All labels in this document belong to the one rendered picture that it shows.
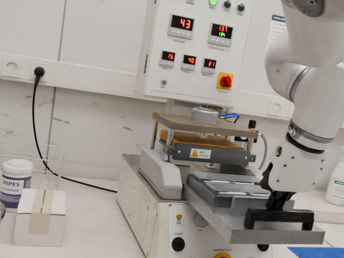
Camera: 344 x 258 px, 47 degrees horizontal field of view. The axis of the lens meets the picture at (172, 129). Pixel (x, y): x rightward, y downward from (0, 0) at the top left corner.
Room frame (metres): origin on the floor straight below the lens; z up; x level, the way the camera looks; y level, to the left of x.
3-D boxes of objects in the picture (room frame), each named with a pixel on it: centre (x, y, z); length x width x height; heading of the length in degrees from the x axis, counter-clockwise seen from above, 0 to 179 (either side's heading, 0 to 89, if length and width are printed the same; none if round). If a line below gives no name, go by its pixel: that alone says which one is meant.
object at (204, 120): (1.21, -0.10, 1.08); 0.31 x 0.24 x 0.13; 110
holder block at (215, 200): (0.93, -0.18, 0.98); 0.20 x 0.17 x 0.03; 110
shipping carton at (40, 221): (1.03, 0.32, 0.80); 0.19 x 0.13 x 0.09; 14
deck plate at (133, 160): (1.20, -0.08, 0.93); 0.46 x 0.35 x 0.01; 20
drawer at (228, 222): (0.88, -0.20, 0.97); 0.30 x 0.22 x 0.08; 20
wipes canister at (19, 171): (1.16, 0.45, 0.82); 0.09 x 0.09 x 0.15
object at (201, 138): (1.17, -0.10, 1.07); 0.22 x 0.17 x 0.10; 110
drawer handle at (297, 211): (0.75, -0.24, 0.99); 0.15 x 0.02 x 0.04; 110
